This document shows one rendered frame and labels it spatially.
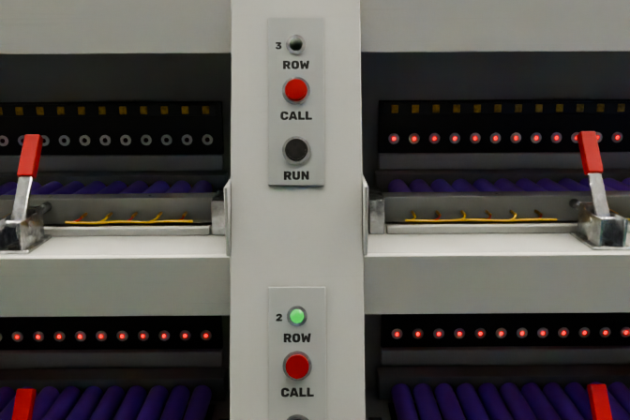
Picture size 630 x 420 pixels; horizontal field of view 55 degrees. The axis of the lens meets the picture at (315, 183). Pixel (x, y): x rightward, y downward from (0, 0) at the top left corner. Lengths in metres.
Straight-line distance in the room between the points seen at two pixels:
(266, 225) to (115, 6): 0.20
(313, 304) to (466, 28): 0.23
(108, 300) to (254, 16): 0.23
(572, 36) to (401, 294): 0.23
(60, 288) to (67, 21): 0.19
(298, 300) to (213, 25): 0.21
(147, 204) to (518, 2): 0.33
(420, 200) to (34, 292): 0.30
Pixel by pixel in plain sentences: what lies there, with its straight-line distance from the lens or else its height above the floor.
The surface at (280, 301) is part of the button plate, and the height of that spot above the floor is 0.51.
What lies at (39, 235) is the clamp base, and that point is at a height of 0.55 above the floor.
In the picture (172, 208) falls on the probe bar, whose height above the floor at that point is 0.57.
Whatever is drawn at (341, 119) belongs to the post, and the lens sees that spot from 0.43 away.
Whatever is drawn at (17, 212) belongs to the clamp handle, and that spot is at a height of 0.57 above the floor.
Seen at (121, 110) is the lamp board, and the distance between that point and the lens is 0.63.
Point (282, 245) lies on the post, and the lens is 0.43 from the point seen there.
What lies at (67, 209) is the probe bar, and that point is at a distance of 0.54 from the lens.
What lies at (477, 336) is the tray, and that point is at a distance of 0.63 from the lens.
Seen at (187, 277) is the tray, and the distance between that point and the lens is 0.44.
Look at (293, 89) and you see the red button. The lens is 0.43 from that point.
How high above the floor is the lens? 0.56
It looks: 4 degrees up
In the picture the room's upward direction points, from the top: straight up
